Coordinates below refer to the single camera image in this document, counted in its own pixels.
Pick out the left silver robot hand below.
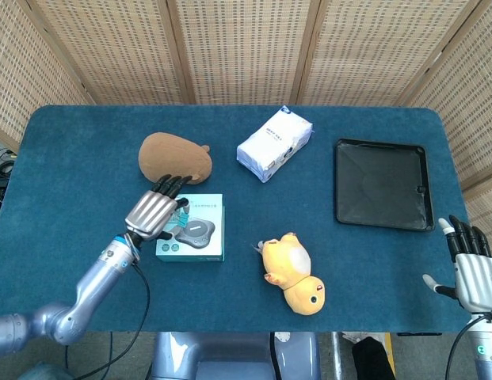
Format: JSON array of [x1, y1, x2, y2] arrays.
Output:
[[124, 173, 195, 242]]

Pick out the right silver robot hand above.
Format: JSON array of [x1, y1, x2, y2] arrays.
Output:
[[422, 215, 492, 316]]

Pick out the teal Philips speaker box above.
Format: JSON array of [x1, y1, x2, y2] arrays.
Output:
[[155, 193, 226, 264]]

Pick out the brown plush toy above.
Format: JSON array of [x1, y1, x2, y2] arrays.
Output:
[[138, 132, 213, 186]]

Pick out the blue felt table cover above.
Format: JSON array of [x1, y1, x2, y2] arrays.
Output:
[[0, 104, 480, 334]]

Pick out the black plastic tray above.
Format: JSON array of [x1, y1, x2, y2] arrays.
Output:
[[334, 138, 436, 233]]

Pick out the black cloth bundle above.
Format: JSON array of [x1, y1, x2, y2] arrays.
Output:
[[350, 336, 393, 380]]

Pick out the white tissue pack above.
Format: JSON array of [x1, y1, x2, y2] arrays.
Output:
[[236, 104, 314, 184]]

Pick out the yellow plush chick toy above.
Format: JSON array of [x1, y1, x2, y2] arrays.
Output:
[[251, 232, 326, 316]]

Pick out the metal table leg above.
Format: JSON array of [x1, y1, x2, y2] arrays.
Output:
[[330, 332, 344, 380]]

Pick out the silver-blue robot torso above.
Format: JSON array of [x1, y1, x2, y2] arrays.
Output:
[[149, 331, 322, 380]]

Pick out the woven bamboo folding screen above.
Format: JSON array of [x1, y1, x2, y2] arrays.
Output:
[[0, 0, 492, 258]]

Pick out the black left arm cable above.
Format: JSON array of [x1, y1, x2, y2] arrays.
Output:
[[65, 263, 151, 380]]

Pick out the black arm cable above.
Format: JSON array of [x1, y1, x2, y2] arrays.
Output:
[[444, 314, 488, 380], [65, 263, 151, 380]]

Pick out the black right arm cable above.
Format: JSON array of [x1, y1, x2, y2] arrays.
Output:
[[444, 314, 488, 380]]

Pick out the black floor cables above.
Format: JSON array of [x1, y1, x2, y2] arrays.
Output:
[[0, 146, 17, 209]]

